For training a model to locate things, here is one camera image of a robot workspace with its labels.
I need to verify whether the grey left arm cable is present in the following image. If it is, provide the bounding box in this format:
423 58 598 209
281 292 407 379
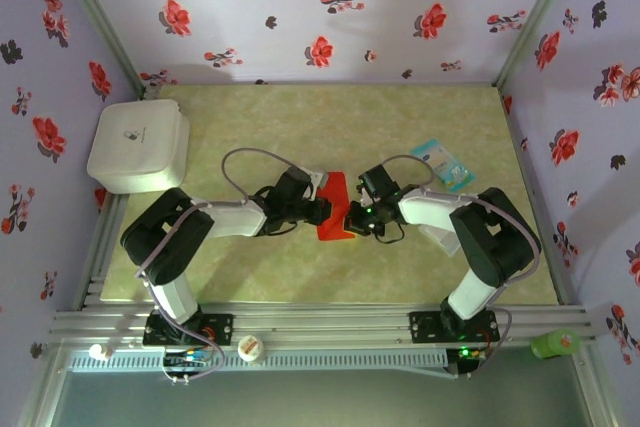
134 147 304 383

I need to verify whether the white jar with red label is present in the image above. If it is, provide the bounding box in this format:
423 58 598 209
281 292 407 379
236 335 265 363

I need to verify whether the aluminium corner post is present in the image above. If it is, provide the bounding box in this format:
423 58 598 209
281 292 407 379
47 0 151 101
492 0 586 88

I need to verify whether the white plastic container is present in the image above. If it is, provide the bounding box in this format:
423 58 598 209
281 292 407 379
86 99 192 196

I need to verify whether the blue snack packet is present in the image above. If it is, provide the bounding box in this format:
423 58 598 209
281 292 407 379
410 139 476 193

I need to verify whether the grey right arm cable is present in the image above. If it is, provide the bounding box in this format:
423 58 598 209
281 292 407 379
379 154 544 378

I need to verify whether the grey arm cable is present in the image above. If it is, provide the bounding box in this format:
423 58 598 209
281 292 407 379
379 154 544 378
134 147 304 383

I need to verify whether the grey slotted cable duct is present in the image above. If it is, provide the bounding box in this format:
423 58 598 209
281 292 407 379
67 350 449 373

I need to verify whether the red paper sheet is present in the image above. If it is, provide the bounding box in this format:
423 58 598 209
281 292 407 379
315 171 357 243

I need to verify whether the small circuit board with wires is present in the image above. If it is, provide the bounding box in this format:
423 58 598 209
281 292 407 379
162 349 216 371
457 345 489 363

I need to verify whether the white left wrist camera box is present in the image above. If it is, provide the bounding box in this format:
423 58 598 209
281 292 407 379
304 170 330 201

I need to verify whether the green plastic cup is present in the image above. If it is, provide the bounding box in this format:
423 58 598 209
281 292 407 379
529 327 582 360

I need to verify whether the clear plastic bag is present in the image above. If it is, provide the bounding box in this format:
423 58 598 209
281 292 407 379
417 224 461 258

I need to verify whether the aluminium lower frame bar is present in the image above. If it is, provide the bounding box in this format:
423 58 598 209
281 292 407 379
572 346 619 427
17 344 71 427

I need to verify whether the aluminium mounting rail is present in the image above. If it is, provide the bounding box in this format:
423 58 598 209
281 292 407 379
49 302 616 348

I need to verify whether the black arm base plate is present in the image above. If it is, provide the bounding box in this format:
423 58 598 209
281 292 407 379
408 310 500 344
143 313 235 347

